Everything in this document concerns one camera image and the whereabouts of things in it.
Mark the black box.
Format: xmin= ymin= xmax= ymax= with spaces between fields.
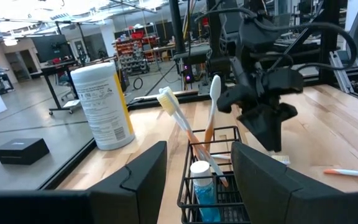
xmin=0 ymin=138 xmax=51 ymax=166

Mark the black rolling desk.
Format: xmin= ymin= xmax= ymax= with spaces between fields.
xmin=40 ymin=58 xmax=117 ymax=116

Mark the black cart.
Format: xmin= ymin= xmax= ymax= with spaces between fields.
xmin=0 ymin=73 xmax=15 ymax=95

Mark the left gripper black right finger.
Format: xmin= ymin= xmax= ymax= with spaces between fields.
xmin=231 ymin=141 xmax=304 ymax=224

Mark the white wipes canister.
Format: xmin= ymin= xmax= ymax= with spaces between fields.
xmin=70 ymin=62 xmax=136 ymax=152

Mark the shelf with red bins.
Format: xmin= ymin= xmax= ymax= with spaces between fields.
xmin=113 ymin=30 xmax=161 ymax=75

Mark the black monitor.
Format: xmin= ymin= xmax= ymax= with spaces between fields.
xmin=30 ymin=34 xmax=73 ymax=64

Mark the blue mouthwash bottle white cap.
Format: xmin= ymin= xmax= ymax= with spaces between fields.
xmin=190 ymin=160 xmax=222 ymax=223

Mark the black computer tower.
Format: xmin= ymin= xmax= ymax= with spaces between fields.
xmin=183 ymin=63 xmax=195 ymax=85

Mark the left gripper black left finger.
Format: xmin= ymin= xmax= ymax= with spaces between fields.
xmin=87 ymin=140 xmax=168 ymax=224

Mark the silver aluminium bracket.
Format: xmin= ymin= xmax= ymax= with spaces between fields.
xmin=328 ymin=50 xmax=356 ymax=94

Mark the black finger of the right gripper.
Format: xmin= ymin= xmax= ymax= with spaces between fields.
xmin=237 ymin=105 xmax=272 ymax=151
xmin=259 ymin=103 xmax=298 ymax=153

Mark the black wire caddy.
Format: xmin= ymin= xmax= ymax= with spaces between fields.
xmin=177 ymin=126 xmax=251 ymax=224

